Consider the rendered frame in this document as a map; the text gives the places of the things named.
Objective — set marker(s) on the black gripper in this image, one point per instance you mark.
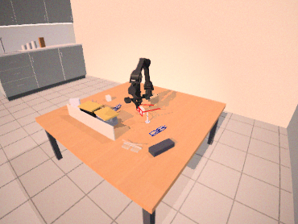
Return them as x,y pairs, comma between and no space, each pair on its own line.
137,96

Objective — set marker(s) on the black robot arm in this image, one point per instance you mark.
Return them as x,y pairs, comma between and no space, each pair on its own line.
136,75

